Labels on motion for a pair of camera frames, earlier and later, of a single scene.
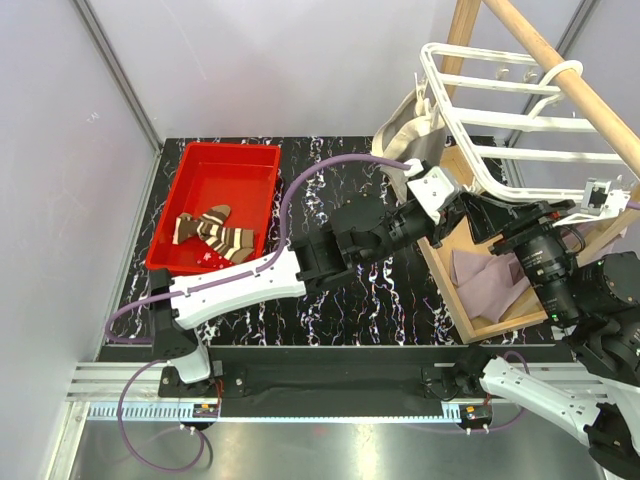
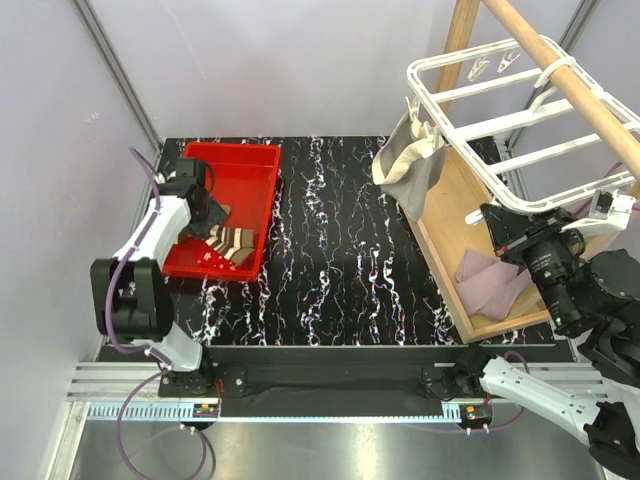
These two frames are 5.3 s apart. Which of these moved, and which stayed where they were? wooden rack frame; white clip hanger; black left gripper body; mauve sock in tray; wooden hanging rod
Moved: white clip hanger; black left gripper body
Stayed: wooden rack frame; mauve sock in tray; wooden hanging rod
